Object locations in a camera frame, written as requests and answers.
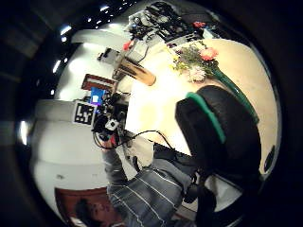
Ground blue lit screen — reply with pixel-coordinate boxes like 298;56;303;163
90;87;107;107

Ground grey box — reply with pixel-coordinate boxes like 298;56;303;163
125;40;150;63

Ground the person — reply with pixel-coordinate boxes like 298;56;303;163
74;147;203;227

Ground heap of black equipment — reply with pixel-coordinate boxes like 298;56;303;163
127;2;205;45

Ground red and white box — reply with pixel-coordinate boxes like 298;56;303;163
80;73;117;93

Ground black cable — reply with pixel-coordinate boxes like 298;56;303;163
125;129;174;149

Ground brown glossy vase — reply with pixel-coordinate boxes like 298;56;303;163
116;58;157;87

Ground mixed flower bouquet, green stems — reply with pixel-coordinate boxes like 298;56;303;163
169;41;260;125

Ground white marker cube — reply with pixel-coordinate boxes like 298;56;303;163
72;100;98;126

